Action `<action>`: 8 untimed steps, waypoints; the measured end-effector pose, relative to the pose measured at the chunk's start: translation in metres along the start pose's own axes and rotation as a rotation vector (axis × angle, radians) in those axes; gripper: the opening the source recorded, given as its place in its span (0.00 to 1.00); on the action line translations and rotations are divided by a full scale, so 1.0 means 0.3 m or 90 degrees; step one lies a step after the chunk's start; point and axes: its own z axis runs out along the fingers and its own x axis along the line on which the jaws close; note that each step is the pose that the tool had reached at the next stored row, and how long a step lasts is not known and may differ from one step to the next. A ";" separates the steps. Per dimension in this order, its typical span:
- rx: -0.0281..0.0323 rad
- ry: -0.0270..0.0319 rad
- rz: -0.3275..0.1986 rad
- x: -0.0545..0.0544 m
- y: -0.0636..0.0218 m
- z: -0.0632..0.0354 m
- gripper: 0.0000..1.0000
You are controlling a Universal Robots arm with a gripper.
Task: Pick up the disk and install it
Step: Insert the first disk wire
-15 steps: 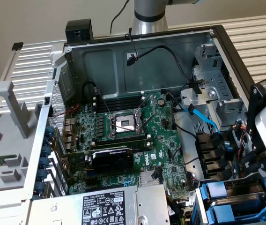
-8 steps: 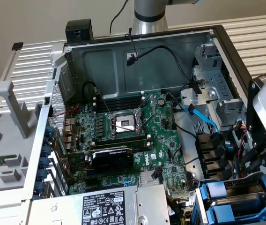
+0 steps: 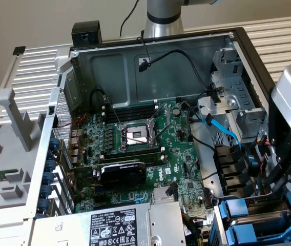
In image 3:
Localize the thin black hanging cable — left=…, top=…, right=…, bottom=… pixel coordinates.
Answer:
left=119, top=0, right=140, bottom=36

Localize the CPU socket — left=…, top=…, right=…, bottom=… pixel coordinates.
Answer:
left=118, top=120, right=161, bottom=152

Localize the black cable with plug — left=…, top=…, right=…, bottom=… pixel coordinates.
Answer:
left=165, top=181, right=179, bottom=203

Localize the white label tag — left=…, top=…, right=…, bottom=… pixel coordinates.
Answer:
left=203, top=209, right=215, bottom=227

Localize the short black cable loop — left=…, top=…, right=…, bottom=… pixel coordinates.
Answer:
left=90, top=88, right=109, bottom=110

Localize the black plastic cable shroud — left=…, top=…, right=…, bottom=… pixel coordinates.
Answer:
left=213, top=144, right=255, bottom=198

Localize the thick black connector cable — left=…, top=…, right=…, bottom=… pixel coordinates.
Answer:
left=137, top=48, right=214, bottom=94

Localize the silver power supply unit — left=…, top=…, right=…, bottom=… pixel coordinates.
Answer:
left=31, top=201, right=187, bottom=246

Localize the empty blue disk carrier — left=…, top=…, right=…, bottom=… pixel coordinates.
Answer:
left=224, top=221, right=291, bottom=244

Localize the braided power cable bundle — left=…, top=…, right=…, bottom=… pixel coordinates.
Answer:
left=181, top=212, right=209, bottom=246

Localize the thin black looped wire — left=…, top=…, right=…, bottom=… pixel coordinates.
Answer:
left=186, top=158, right=219, bottom=182

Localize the black cable strap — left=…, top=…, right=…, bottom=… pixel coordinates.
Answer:
left=205, top=86, right=225, bottom=104

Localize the black case cable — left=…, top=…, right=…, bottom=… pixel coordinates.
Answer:
left=185, top=91, right=222, bottom=154

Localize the silver optical drive bay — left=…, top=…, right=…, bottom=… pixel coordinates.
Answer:
left=196, top=47, right=271, bottom=140

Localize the black graphics card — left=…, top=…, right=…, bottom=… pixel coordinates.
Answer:
left=68, top=160, right=148, bottom=191

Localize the green Dell motherboard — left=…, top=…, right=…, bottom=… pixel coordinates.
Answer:
left=67, top=99, right=214, bottom=223

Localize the grey plastic parts rack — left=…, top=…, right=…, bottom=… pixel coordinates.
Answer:
left=0, top=88, right=46, bottom=213

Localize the metal socket cover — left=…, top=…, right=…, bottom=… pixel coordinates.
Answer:
left=147, top=102, right=172, bottom=134

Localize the black plastic bracket box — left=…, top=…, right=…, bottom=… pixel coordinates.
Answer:
left=71, top=21, right=103, bottom=49

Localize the open metal PC case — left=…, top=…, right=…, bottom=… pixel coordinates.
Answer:
left=24, top=27, right=291, bottom=246

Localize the thin metal locking lever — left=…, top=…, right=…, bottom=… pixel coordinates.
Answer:
left=123, top=119, right=176, bottom=146
left=103, top=96, right=122, bottom=128

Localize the blue SATA wire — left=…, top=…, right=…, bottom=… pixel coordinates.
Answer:
left=205, top=115, right=260, bottom=176

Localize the silver finned heatsink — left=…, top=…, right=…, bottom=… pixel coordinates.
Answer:
left=152, top=186, right=175, bottom=204

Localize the black RAM slot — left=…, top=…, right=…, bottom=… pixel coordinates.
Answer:
left=103, top=156, right=164, bottom=167
left=101, top=107, right=159, bottom=122
left=101, top=101, right=159, bottom=116

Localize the multicolour disk power wire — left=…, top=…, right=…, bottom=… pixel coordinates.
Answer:
left=254, top=135, right=272, bottom=154

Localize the hard drive in blue caddy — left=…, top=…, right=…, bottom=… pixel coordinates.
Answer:
left=211, top=186, right=291, bottom=246

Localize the blue expansion card retainer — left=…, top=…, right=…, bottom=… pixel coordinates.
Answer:
left=38, top=136, right=61, bottom=214

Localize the thin black red wire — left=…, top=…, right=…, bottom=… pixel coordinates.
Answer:
left=136, top=35, right=153, bottom=67

